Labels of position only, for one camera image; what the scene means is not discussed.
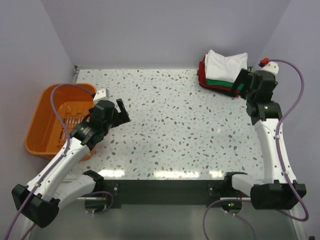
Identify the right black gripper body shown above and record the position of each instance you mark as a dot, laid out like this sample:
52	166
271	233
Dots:
249	97

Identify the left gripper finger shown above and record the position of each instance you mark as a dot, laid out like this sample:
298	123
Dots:
121	118
121	106

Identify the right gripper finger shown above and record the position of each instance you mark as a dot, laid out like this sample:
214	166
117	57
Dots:
237	81
246	80

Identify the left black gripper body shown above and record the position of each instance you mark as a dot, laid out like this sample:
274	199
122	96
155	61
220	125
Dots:
110	123

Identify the white t shirt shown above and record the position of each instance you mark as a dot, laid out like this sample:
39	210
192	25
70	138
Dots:
241	59

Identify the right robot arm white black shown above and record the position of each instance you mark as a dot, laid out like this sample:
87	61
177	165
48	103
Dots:
280	189

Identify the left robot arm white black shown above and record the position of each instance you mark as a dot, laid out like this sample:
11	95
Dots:
39	200

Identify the green folded t shirt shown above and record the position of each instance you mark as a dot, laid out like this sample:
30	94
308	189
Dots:
221	74

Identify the red folded t shirt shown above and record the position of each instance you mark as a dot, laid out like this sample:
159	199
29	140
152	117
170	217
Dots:
201	70

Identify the orange plastic basket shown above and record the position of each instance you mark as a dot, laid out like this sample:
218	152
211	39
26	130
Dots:
46	135

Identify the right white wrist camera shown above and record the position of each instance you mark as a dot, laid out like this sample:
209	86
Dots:
269	66

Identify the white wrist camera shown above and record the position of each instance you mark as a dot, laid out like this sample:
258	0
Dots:
269	66
102	94

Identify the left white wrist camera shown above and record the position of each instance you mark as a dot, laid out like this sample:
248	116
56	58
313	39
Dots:
102	94

